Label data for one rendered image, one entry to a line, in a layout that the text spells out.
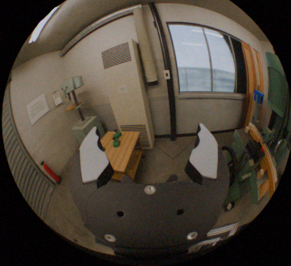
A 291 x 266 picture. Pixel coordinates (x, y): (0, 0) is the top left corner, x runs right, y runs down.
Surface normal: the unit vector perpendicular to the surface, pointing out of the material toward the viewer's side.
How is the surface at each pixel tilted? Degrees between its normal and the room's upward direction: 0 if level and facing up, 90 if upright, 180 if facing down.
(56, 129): 90
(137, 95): 90
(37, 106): 90
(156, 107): 90
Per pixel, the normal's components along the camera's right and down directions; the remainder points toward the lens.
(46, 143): 0.97, -0.05
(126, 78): -0.18, 0.51
